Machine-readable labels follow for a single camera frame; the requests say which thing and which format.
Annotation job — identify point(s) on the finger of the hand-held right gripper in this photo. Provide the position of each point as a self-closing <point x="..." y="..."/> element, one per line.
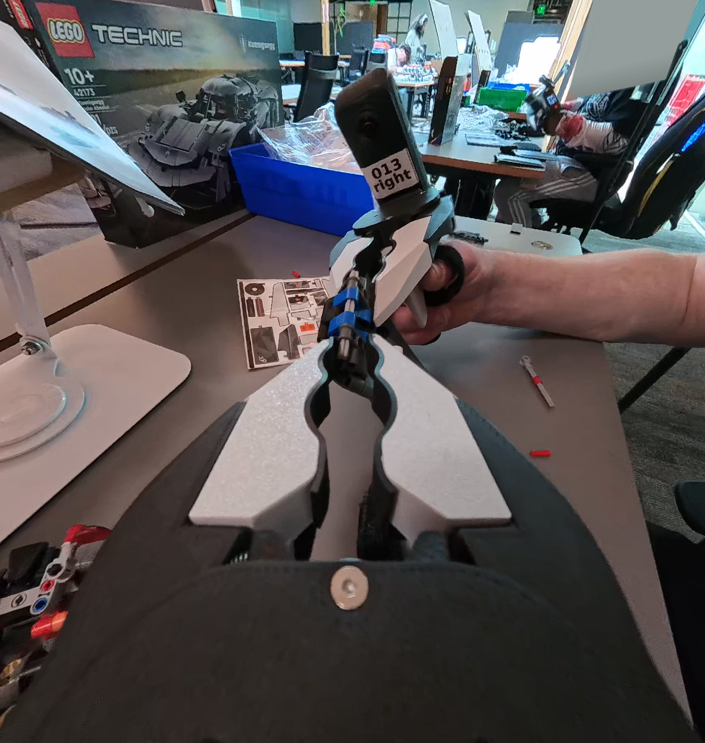
<point x="404" y="267"/>
<point x="343" y="261"/>

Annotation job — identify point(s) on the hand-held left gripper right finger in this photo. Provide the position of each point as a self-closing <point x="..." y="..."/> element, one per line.
<point x="439" y="458"/>

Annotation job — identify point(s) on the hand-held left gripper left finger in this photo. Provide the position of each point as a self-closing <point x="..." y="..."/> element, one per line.
<point x="265" y="453"/>

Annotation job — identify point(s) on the blue grey lego sub-assembly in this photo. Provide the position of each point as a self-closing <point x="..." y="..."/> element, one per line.
<point x="345" y="325"/>

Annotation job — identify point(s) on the white book stand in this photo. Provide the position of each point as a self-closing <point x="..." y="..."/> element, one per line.
<point x="114" y="377"/>

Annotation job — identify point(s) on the lego instruction booklet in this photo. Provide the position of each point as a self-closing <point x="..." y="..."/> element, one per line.
<point x="38" y="104"/>

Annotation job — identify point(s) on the person's right forearm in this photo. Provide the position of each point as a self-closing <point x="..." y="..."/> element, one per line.
<point x="608" y="296"/>

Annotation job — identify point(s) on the lego sticker sheet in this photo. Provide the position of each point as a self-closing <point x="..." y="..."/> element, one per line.
<point x="271" y="325"/>

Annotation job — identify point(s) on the grey lego axle red bush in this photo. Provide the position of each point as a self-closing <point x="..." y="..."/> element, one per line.
<point x="537" y="380"/>

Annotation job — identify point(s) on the dark lego set box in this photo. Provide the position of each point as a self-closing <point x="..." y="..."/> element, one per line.
<point x="155" y="75"/>

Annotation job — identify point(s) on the partly built lego car model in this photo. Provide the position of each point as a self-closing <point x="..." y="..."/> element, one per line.
<point x="38" y="586"/>

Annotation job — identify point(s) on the person's right hand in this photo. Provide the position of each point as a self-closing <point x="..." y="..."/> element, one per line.
<point x="480" y="290"/>

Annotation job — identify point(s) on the tall dark cardboard box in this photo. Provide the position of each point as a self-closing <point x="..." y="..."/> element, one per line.
<point x="448" y="98"/>

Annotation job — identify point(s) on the black office chair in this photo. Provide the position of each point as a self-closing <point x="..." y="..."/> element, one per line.
<point x="317" y="87"/>
<point x="666" y="174"/>

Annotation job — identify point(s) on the clear plastic bags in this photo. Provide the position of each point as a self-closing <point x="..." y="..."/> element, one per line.
<point x="311" y="142"/>

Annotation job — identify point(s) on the blue plastic bin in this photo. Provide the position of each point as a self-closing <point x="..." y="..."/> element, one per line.
<point x="294" y="186"/>

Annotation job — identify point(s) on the green plastic bin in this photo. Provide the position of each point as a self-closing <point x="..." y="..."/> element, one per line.
<point x="503" y="97"/>

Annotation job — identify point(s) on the black chair armrest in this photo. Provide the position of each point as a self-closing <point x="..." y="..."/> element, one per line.
<point x="703" y="508"/>

